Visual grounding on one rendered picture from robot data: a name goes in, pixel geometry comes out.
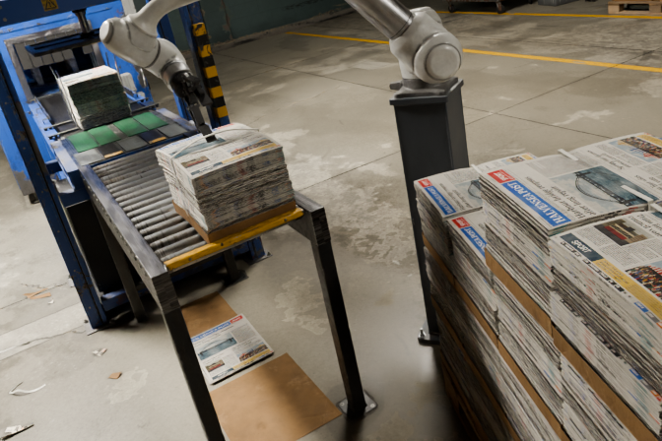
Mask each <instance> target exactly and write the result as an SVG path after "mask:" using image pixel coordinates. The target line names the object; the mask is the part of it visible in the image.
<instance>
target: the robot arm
mask: <svg viewBox="0 0 662 441"><path fill-rule="evenodd" d="M196 1H199V0H152V1H150V2H149V3H148V4H147V5H146V6H144V7H143V8H142V9H141V10H140V11H139V12H138V13H136V14H129V15H128V16H127V17H125V18H122V19H120V18H111V19H107V20H106V21H105V22H103V24H102V25H101V27H100V30H99V37H100V40H101V42H102V43H103V44H104V46H105V47H106V48H107V49H108V50H109V51H110V52H111V53H112V54H114V55H116V56H117V57H119V58H121V59H122V60H124V61H126V62H129V63H131V64H133V65H137V66H140V67H142V68H144V69H146V70H148V71H149V72H151V73H152V74H154V75H155V76H157V77H158V78H161V79H162V80H163V81H164V82H165V84H166V85H167V87H168V88H169V89H170V90H171V91H172V92H174V93H175V94H176V96H178V97H180V98H183V99H184V101H185V102H186V103H187V107H186V109H187V110H188V112H189V114H190V116H191V118H192V120H193V122H194V124H195V126H196V129H197V131H198V133H199V134H200V133H201V134H202V135H203V137H204V136H207V135H209V134H212V133H213V132H212V130H211V129H210V127H209V125H208V124H206V123H205V121H204V118H203V116H202V113H201V111H200V108H199V106H200V104H199V101H200V103H201V104H202V106H203V107H204V106H207V105H210V104H213V102H212V101H211V99H210V98H209V97H208V95H207V94H206V92H205V91H204V90H203V89H202V86H201V85H199V83H200V79H199V78H197V77H194V76H193V73H192V72H191V70H190V69H189V67H188V66H187V64H186V61H185V59H184V57H183V55H182V54H181V52H180V51H179V50H178V49H177V47H176V46H175V45H174V44H172V43H171V42H170V41H168V40H166V39H163V38H157V36H158V33H157V25H158V22H159V20H160V19H161V18H162V17H163V16H164V15H165V14H166V13H168V12H170V11H172V10H175V9H177V8H180V7H182V6H185V5H188V4H191V3H193V2H196ZM345 1H346V2H347V3H348V4H350V5H351V6H352V7H353V8H354V9H355V10H357V11H358V12H359V13H360V14H361V15H362V16H363V17H365V18H366V19H367V20H368V21H369V22H370V23H372V24H373V25H374V26H375V27H376V28H377V29H379V30H380V31H381V32H382V33H383V34H385V35H386V36H387V37H388V38H389V39H390V40H389V44H390V50H391V52H392V53H393V54H394V55H395V56H396V57H397V58H398V60H399V65H400V69H401V73H402V80H400V81H395V82H391V83H390V85H389V87H390V90H394V91H398V92H396V93H395V94H394V98H402V97H414V96H432V95H436V96H441V95H446V92H447V91H448V90H449V89H450V88H451V87H452V86H453V84H455V83H456V82H458V77H456V76H454V75H455V74H456V72H457V71H458V70H459V69H460V67H461V65H462V61H463V49H462V46H461V43H460V42H459V40H458V39H457V38H456V37H455V36H454V35H453V34H452V33H450V32H449V31H447V30H446V28H444V27H443V25H442V21H441V18H440V17H439V15H438V14H437V12H436V11H435V10H434V9H432V8H430V7H422V8H417V9H412V10H408V9H407V8H406V7H405V6H404V5H403V4H402V3H401V2H399V1H398V0H345ZM198 100H199V101H198ZM195 103H197V105H194V104H195Z"/></svg>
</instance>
